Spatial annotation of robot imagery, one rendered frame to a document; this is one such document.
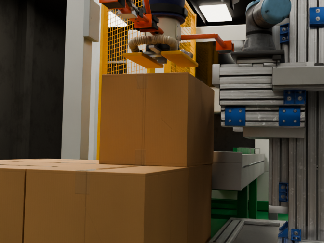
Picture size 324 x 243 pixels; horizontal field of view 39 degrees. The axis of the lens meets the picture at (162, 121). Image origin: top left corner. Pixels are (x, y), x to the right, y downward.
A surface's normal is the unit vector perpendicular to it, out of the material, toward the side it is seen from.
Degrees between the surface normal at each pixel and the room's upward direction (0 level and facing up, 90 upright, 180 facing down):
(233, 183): 90
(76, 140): 90
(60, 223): 90
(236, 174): 90
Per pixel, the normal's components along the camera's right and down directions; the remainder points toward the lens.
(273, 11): 0.15, 0.05
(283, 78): -0.26, -0.07
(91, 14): 0.96, 0.00
